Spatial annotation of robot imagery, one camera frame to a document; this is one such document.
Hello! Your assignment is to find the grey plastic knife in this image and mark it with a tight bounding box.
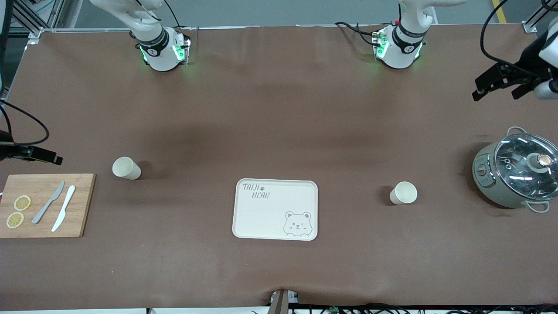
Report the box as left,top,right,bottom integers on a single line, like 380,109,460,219
32,181,65,225

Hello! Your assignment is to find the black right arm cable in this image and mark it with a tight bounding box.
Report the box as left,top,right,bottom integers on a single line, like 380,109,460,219
0,99,49,147

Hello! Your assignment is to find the cream bear print tray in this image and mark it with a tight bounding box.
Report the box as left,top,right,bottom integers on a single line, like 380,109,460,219
232,178,319,241

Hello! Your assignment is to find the white plastic knife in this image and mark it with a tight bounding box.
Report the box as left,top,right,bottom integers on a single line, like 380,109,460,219
51,185,76,232

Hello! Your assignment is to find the bamboo cutting board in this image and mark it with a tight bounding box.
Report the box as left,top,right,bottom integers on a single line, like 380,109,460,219
0,174,96,239

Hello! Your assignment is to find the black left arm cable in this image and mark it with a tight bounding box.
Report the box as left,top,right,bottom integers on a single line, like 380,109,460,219
480,0,539,79

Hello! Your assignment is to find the grey-green electric cooking pot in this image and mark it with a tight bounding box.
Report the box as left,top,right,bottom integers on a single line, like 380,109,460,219
472,126,558,213

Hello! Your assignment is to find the aluminium frame profile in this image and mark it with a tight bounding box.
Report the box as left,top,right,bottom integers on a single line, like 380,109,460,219
0,0,66,44
522,0,558,33

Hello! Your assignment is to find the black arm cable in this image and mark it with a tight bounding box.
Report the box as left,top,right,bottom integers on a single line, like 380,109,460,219
0,99,49,147
480,0,539,79

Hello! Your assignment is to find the aluminium camera mount post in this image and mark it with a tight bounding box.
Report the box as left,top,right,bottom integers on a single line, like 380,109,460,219
269,289,300,314

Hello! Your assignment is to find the glass pot lid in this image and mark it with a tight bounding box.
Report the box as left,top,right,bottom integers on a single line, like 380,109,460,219
494,133,558,201

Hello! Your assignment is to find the black base power cable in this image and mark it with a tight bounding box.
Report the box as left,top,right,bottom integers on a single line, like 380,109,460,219
334,21,381,47
163,0,184,29

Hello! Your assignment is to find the white plastic cup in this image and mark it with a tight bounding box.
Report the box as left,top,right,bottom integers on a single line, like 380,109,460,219
112,157,142,181
389,181,418,205

